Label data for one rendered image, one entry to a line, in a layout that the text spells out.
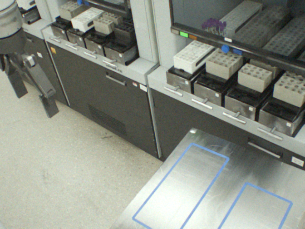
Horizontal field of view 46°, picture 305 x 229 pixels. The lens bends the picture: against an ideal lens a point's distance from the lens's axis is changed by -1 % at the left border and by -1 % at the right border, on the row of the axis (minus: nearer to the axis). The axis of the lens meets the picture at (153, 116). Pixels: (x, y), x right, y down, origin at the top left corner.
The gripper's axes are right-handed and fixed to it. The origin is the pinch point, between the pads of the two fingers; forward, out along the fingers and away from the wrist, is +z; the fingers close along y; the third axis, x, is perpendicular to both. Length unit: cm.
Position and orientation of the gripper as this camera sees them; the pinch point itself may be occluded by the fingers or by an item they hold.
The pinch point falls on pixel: (36, 101)
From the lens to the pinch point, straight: 94.8
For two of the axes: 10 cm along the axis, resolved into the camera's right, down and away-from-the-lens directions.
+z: 1.2, 7.2, 6.8
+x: 6.5, -5.8, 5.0
